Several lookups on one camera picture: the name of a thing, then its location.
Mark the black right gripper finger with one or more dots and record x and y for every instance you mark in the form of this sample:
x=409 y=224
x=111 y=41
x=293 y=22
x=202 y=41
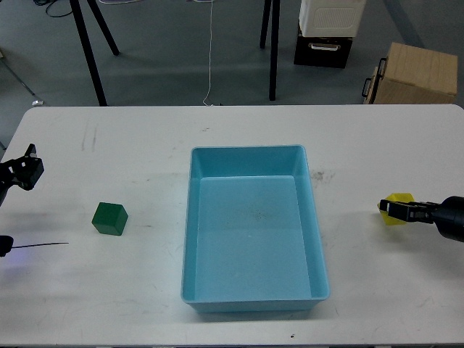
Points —
x=392 y=211

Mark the blue plastic box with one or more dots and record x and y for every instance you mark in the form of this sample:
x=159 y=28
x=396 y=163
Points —
x=252 y=238

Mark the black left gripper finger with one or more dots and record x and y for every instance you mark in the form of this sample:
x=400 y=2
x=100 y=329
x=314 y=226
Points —
x=30 y=152

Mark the black table leg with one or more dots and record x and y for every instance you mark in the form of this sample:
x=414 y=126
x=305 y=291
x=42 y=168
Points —
x=88 y=52
x=275 y=17
x=265 y=23

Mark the black cable tie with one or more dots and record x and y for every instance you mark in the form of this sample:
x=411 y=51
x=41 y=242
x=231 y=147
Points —
x=40 y=245

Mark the black table leg left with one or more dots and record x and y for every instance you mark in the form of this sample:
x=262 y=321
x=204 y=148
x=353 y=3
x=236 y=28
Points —
x=88 y=52

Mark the black table leg slanted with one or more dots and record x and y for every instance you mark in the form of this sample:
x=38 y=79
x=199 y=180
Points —
x=104 y=27

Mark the black table leg right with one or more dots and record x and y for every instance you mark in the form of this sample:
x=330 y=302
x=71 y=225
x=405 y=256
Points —
x=275 y=17

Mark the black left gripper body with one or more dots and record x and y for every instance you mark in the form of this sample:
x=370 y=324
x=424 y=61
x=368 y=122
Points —
x=23 y=172

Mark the yellow cube block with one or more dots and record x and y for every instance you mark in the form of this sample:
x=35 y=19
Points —
x=395 y=197

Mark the black table leg rear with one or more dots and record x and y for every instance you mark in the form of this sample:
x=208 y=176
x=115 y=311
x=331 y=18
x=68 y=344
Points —
x=265 y=23

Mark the black drawer box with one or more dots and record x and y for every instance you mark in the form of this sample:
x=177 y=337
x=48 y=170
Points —
x=330 y=52

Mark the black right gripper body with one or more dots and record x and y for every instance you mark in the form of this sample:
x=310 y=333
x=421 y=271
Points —
x=447 y=216

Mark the green cube block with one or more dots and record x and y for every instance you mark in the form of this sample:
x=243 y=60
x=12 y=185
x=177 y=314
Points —
x=110 y=219

